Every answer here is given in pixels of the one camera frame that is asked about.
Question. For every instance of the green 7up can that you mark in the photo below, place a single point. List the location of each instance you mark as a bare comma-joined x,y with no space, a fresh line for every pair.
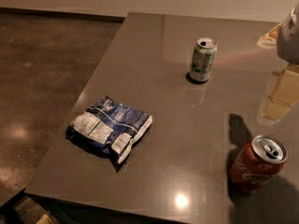
204,53

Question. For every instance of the red coca-cola can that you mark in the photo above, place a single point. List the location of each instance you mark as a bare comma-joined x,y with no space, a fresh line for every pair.
259,160

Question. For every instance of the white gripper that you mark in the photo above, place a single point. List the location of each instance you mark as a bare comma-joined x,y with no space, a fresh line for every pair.
290,38

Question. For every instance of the blue chip bag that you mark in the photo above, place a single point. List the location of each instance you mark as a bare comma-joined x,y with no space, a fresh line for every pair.
111,128

